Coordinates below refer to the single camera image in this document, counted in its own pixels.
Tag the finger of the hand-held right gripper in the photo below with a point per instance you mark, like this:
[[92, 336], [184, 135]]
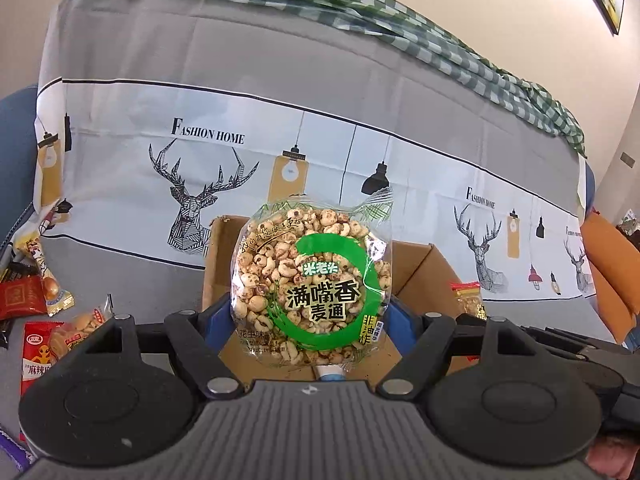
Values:
[[600, 364], [575, 345]]

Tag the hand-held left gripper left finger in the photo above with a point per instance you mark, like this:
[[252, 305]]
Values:
[[222, 318]]

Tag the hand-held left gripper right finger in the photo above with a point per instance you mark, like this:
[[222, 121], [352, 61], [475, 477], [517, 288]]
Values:
[[397, 318]]

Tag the cardboard box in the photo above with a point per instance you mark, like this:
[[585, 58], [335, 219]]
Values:
[[425, 270]]

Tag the yellow cracker packet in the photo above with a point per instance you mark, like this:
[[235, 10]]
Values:
[[468, 300]]

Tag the puffed grain snack bag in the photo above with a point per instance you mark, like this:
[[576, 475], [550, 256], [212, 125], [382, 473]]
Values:
[[300, 270]]

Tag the clear biscuit bag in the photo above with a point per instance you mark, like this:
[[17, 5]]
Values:
[[82, 325]]

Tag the red square snack packet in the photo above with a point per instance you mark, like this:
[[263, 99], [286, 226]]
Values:
[[20, 297]]

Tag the blue white snack packet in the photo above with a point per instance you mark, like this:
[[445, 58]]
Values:
[[329, 374]]

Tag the orange cushion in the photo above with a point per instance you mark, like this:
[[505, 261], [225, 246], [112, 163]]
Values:
[[610, 260]]

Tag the gold wrapped candy packet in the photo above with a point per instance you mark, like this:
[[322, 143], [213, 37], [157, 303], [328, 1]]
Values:
[[50, 285]]

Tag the red alien print snack packet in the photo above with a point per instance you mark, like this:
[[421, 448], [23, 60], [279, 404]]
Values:
[[37, 360]]

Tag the small colourful snack packet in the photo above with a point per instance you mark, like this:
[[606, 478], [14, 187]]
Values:
[[59, 207]]

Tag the black chocolate packet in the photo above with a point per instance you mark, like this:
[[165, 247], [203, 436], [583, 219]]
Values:
[[15, 272]]

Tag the purple snack packet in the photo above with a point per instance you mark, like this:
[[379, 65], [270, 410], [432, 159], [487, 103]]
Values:
[[10, 447]]

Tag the deer printed sofa cover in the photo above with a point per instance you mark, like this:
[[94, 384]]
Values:
[[150, 60]]

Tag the green checkered cloth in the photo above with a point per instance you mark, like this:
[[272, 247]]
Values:
[[400, 25]]

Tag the wall light switch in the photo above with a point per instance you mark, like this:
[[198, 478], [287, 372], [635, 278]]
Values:
[[627, 158]]

